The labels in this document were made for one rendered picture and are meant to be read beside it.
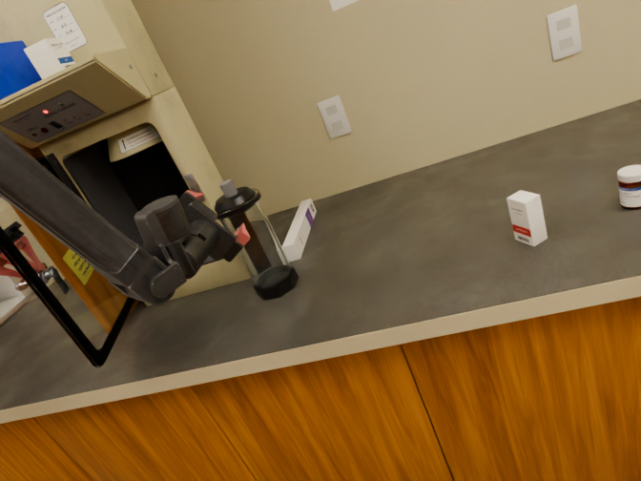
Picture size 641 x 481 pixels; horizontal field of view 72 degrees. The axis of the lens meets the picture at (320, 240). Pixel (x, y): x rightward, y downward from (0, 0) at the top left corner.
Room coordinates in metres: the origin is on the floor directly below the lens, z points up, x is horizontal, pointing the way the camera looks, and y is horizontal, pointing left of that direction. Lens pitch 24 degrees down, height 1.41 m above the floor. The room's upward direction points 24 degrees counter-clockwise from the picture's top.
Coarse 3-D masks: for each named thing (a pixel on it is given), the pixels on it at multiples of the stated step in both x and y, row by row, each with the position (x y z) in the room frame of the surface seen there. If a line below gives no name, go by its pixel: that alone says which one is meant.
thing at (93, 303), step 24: (0, 216) 0.83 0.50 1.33; (24, 216) 0.89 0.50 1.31; (24, 240) 0.84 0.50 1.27; (48, 240) 0.90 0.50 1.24; (48, 264) 0.86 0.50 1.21; (72, 264) 0.92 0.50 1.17; (72, 288) 0.87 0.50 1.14; (96, 288) 0.94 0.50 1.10; (72, 312) 0.83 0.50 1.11; (96, 312) 0.89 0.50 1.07; (72, 336) 0.79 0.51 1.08; (96, 336) 0.84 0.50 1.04
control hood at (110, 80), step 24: (72, 72) 0.92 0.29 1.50; (96, 72) 0.92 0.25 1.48; (120, 72) 0.95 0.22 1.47; (24, 96) 0.95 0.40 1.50; (48, 96) 0.96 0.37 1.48; (96, 96) 0.97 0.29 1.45; (120, 96) 0.97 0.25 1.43; (144, 96) 0.98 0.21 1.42; (0, 120) 1.00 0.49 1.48; (96, 120) 1.03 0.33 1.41; (24, 144) 1.07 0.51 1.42
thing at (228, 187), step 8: (224, 184) 0.89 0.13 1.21; (232, 184) 0.90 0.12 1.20; (224, 192) 0.90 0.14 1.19; (232, 192) 0.89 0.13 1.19; (240, 192) 0.90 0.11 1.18; (248, 192) 0.89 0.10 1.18; (224, 200) 0.89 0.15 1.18; (232, 200) 0.87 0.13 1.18; (240, 200) 0.87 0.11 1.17; (216, 208) 0.89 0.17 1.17; (224, 208) 0.87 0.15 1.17
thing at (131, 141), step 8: (136, 128) 1.08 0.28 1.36; (144, 128) 1.08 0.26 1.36; (152, 128) 1.09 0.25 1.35; (112, 136) 1.09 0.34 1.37; (120, 136) 1.08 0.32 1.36; (128, 136) 1.07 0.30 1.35; (136, 136) 1.07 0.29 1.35; (144, 136) 1.07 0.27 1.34; (152, 136) 1.07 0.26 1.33; (160, 136) 1.08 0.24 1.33; (112, 144) 1.09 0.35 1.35; (120, 144) 1.07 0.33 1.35; (128, 144) 1.07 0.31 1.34; (136, 144) 1.06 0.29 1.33; (144, 144) 1.06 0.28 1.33; (152, 144) 1.06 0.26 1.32; (112, 152) 1.09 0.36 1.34; (120, 152) 1.07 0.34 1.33; (128, 152) 1.06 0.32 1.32; (136, 152) 1.06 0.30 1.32; (112, 160) 1.09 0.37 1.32
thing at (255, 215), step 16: (256, 192) 0.90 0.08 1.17; (256, 208) 0.88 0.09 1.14; (224, 224) 0.88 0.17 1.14; (240, 224) 0.86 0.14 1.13; (256, 224) 0.87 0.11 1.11; (256, 240) 0.86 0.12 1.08; (272, 240) 0.88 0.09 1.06; (240, 256) 0.88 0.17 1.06; (256, 256) 0.86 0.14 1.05; (272, 256) 0.87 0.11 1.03; (256, 272) 0.87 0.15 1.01; (272, 272) 0.86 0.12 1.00; (288, 272) 0.88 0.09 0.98
